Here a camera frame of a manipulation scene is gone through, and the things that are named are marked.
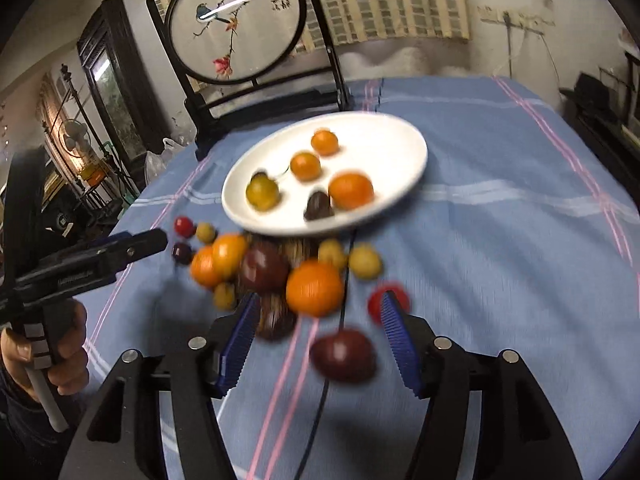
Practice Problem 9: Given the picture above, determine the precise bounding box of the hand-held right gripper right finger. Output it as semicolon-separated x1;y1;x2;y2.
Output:
379;290;583;480

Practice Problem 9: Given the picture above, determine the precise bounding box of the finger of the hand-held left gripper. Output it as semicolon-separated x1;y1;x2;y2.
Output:
80;229;169;274

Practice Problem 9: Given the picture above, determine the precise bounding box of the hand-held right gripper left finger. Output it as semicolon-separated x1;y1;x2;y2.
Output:
59;291;263;480

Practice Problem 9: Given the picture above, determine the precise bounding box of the dark purple plum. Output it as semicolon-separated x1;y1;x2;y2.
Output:
309;329;378;385

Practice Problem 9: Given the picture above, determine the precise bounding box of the dark purple tomato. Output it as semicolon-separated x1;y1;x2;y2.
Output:
239;241;292;295

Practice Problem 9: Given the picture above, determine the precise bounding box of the yellow orange mandarin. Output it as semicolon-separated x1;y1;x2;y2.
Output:
212;233;250;281

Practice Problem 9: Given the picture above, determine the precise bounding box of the white oval plate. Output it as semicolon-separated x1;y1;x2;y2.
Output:
221;112;429;237

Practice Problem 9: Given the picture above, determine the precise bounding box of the person's left hand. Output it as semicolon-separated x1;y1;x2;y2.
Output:
0;300;90;403

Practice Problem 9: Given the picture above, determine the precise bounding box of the clear plastic bag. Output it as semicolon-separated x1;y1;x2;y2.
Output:
144;137;188;183

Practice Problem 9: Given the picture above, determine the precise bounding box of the standing fan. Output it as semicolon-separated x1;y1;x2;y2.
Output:
59;117;93;161

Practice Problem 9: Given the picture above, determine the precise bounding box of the blue striped tablecloth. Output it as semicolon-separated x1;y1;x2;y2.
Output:
60;76;640;480

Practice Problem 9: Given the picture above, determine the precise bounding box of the black glass door cabinet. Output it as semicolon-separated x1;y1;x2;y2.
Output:
76;0;173;171

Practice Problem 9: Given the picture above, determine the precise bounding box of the round embroidered bird screen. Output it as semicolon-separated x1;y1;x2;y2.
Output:
146;0;353;161

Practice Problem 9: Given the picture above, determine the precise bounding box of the dark wooden furniture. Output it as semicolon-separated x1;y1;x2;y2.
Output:
557;90;640;201

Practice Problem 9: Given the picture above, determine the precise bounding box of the black hat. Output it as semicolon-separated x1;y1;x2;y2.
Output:
560;72;626;111

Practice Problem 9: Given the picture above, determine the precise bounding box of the checked curtain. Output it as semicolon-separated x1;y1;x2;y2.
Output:
142;0;471;53

